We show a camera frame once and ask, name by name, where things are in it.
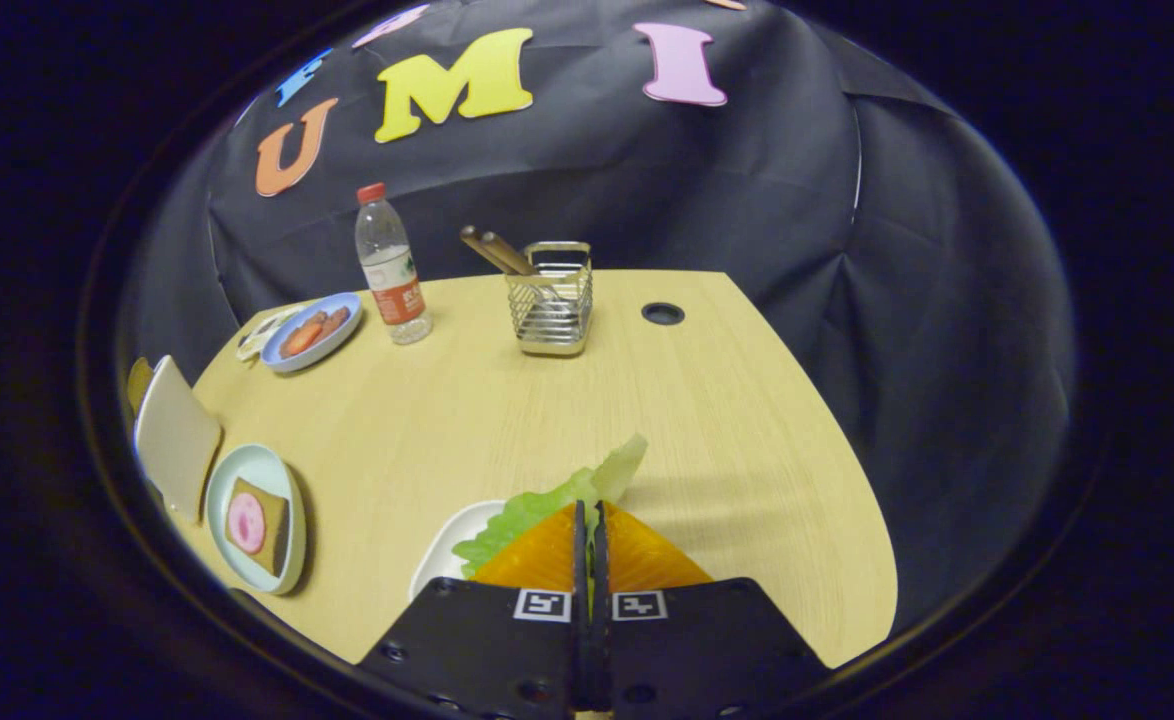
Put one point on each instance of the black backdrop cloth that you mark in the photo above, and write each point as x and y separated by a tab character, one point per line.
647	180

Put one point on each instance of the green lettuce leaf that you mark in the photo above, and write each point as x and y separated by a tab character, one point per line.
537	505

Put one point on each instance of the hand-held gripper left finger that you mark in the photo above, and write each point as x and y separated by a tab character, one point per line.
487	640

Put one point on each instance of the clear water bottle red cap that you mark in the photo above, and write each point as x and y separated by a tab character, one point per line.
392	270

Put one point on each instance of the brown meat slice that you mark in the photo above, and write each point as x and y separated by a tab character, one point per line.
333	321

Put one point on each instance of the red tomato slice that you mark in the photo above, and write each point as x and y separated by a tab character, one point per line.
300	337

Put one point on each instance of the small white square plate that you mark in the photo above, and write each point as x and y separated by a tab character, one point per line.
447	545

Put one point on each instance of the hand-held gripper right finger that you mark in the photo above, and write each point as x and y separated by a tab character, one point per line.
697	640

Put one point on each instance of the brown wooden chopstick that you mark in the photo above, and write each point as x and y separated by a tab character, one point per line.
487	248
512	256

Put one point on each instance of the pale green round plate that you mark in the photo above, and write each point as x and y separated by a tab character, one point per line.
232	475

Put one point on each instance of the pink ham slice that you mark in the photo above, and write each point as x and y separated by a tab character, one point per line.
245	522

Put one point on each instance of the blue round plate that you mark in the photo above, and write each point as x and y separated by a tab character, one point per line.
332	345

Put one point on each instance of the white compartment dish with grains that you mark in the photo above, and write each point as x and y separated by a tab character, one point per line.
252	335

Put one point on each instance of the toast slice on plate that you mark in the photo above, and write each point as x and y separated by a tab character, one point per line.
272	530

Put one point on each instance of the white toaster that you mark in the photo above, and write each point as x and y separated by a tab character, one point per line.
179	440

